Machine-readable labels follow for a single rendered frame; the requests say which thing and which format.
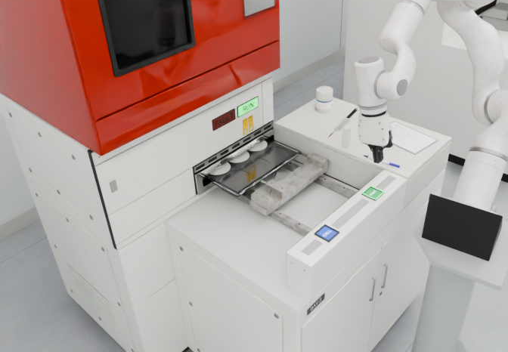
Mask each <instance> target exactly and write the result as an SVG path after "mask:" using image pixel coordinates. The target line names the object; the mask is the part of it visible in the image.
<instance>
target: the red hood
mask: <svg viewBox="0 0 508 352"><path fill-rule="evenodd" d="M279 68H280V0H0V93H2V94H3V95H4V96H6V97H8V98H10V99H11V100H13V101H14V102H16V103H18V104H19V105H21V106H22V107H24V108H25V109H27V110H29V111H30V112H31V113H33V114H35V115H36V116H38V117H39V118H41V119H43V120H44V121H46V122H47V123H49V124H50V125H53V126H54V127H55V128H57V129H58V130H60V131H62V132H63V133H64V134H67V135H68V136H70V137H71V138H72V139H74V140H76V141H78V142H79V143H81V144H82V145H84V146H85V147H87V148H89V149H90V150H92V151H93V152H95V153H97V154H98V155H99V156H103V155H105V154H107V153H109V152H111V151H113V150H115V149H117V148H119V147H121V146H123V145H125V144H127V143H129V142H131V141H133V140H135V139H137V138H139V137H141V136H143V135H145V134H147V133H149V132H151V131H153V130H155V129H157V128H160V127H162V126H164V125H166V124H168V123H170V122H172V121H174V120H176V119H178V118H180V117H182V116H184V115H186V114H188V113H190V112H192V111H194V110H196V109H198V108H200V107H202V106H204V105H206V104H208V103H210V102H212V101H214V100H216V99H218V98H220V97H222V96H224V95H226V94H228V93H230V92H232V91H234V90H236V89H238V88H240V87H242V86H244V85H246V84H248V83H250V82H253V81H255V80H256V79H259V78H261V77H263V76H265V75H267V74H269V73H271V72H273V71H275V70H276V69H279Z"/></svg>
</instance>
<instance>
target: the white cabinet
mask: <svg viewBox="0 0 508 352"><path fill-rule="evenodd" d="M444 177H445V169H444V170H443V171H442V172H441V173H440V174H439V175H438V176H437V177H436V178H435V179H434V180H433V181H432V182H431V183H430V184H428V185H427V186H426V187H425V188H424V189H423V190H422V191H421V192H420V193H419V194H418V195H417V196H416V197H415V198H414V199H413V200H412V201H411V202H410V203H409V204H408V205H407V206H406V207H404V208H403V212H401V213H400V214H399V215H398V216H397V217H396V218H395V219H394V220H393V221H392V222H391V223H390V224H389V225H388V226H387V227H386V228H385V229H384V230H383V231H382V232H381V233H380V234H379V235H378V236H377V237H376V238H374V239H373V240H372V241H371V242H370V243H369V244H368V245H367V246H366V247H365V248H364V249H363V250H362V251H361V252H360V253H359V254H358V255H357V256H356V257H355V258H354V259H353V260H352V261H351V262H350V263H349V264H347V265H346V266H345V267H344V268H343V269H342V270H341V271H340V272H339V273H338V274H337V275H336V276H335V277H334V278H333V279H332V280H331V281H330V282H329V283H328V284H327V285H326V286H325V287H324V288H323V289H322V290H321V291H319V292H318V293H317V294H316V295H315V296H314V297H313V298H312V299H311V300H310V301H309V302H308V303H307V304H306V305H305V306H304V307H303V308H302V309H301V310H300V311H299V312H298V313H297V312H295V311H294V310H292V309H291V308H289V307H287V306H286V305H285V304H283V303H282V302H281V301H279V300H277V299H276V298H275V297H273V296H272V295H270V294H268V293H267V292H266V291H265V290H263V289H261V288H260V287H258V286H257V285H256V284H254V283H252V282H251V281H249V280H248V279H247V278H246V277H244V276H242V275H241V274H239V273H238V272H237V271H235V270H233V269H232V268H230V267H229V266H228V265H226V264H225V263H223V262H222V261H220V260H219V259H217V258H216V257H214V256H213V255H211V254H210V253H208V252H207V251H206V250H204V249H202V248H201V247H199V246H198V245H197V244H196V243H194V242H192V241H191V240H189V239H188V238H187V237H185V236H183V235H182V234H180V233H179V232H178V231H177V230H175V229H173V228H172V227H170V226H169V225H168V224H166V223H165V224H166V231H167V236H168V240H169V248H170V252H171V256H172V263H173V267H174V272H175V279H176V284H177V288H178V295H179V300H180V304H181V312H182V316H183V320H184V327H185V331H186V336H187V343H188V347H189V348H190V349H191V350H192V351H193V352H371V351H372V350H373V349H374V348H375V346H376V345H377V344H378V342H379V341H380V340H381V339H382V337H383V336H384V335H385V334H386V333H387V332H388V331H389V329H390V328H391V327H392V325H393V324H394V323H395V322H396V320H397V319H398V318H399V317H400V315H402V314H403V312H404V311H405V310H406V309H407V307H408V306H409V305H410V303H411V302H412V301H413V300H414V299H415V297H417V296H418V294H419V293H420V290H421V285H422V282H423V275H424V271H425V268H426V261H427V257H426V255H425V253H424V252H423V250H422V249H421V247H420V245H419V243H418V242H417V240H416V238H415V237H414V235H413V233H414V229H415V227H416V225H417V224H418V222H419V221H420V219H421V217H422V216H423V215H424V214H426V210H427V206H428V201H429V194H430V193H431V194H434V195H436V196H440V195H441V189H442V184H443V180H444Z"/></svg>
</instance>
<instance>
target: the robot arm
mask: <svg viewBox="0 0 508 352"><path fill-rule="evenodd" d="M431 1H437V9H438V13H439V15H440V17H441V19H443V21H444V22H445V23H446V24H447V25H449V27H451V28H452V29H453V30H454V31H455V32H456V33H457V34H458V35H459V36H460V37H461V39H462V40H463V41H464V43H465V46H466V49H467V51H468V54H469V57H470V60H471V63H472V69H473V79H474V82H473V90H472V114H473V115H474V117H475V119H476V120H477V121H478V122H480V123H481V124H483V125H488V126H489V127H488V128H486V129H485V130H484V131H483V132H481V133H480V134H478V135H477V136H476V137H475V138H474V139H473V141H472V144H471V146H470V148H469V152H468V154H467V157H466V161H465V163H464V166H463V169H462V171H461V174H460V177H459V180H458V182H457V186H456V189H455V191H454V195H453V197H452V198H450V197H444V198H446V199H450V200H453V201H455V202H460V203H463V204H465V205H470V206H472V207H475V208H479V209H482V210H485V211H487V212H491V213H495V214H496V212H497V208H498V205H494V203H493V201H494V197H495V196H496V193H497V189H498V187H499V184H500V180H501V178H502V176H503V172H504V169H505V167H506V163H507V160H508V89H503V90H501V89H500V87H499V76H500V74H501V72H502V71H503V68H504V64H505V57H504V52H503V46H502V44H501V41H500V37H499V35H498V33H497V30H496V29H495V28H494V27H493V26H492V25H491V24H490V23H487V22H486V21H484V20H483V19H481V18H480V17H479V16H478V15H477V14H476V13H475V12H474V10H473V9H476V8H480V7H482V6H485V5H488V4H489V3H491V2H493V1H494V0H398V2H397V3H396V5H395V7H394V9H393V11H392V13H391V15H390V17H389V19H388V20H387V22H386V24H385V26H384V28H383V30H382V32H381V35H380V37H379V44H380V46H381V47H382V48H383V49H384V50H386V51H388V52H390V53H392V54H395V55H397V56H398V58H397V61H396V64H395V67H394V68H393V70H392V71H391V72H390V73H389V72H386V71H385V69H384V62H383V59H382V58H381V57H365V58H362V59H360V60H357V61H356V62H355V78H356V84H357V91H358V107H359V111H360V112H359V116H358V138H359V141H360V142H362V143H363V144H366V145H368V147H369V148H370V151H372V152H373V162H374V163H377V164H379V163H380V162H381V161H383V158H384V157H383V150H384V149H385V148H391V147H392V146H393V144H392V140H393V132H392V123H391V119H390V117H389V113H388V111H386V110H387V109H388V106H387V99H390V100H397V99H399V98H401V97H402V96H403V95H404V93H405V92H406V90H407V89H408V87H409V85H410V83H411V81H412V78H413V77H414V73H415V71H416V59H415V56H414V53H413V52H412V50H411V48H410V46H409V42H410V40H411V38H412V36H413V34H414V33H415V31H416V29H417V27H418V25H419V24H420V21H421V20H422V18H423V16H424V14H425V13H426V10H427V8H428V6H429V4H430V2H431Z"/></svg>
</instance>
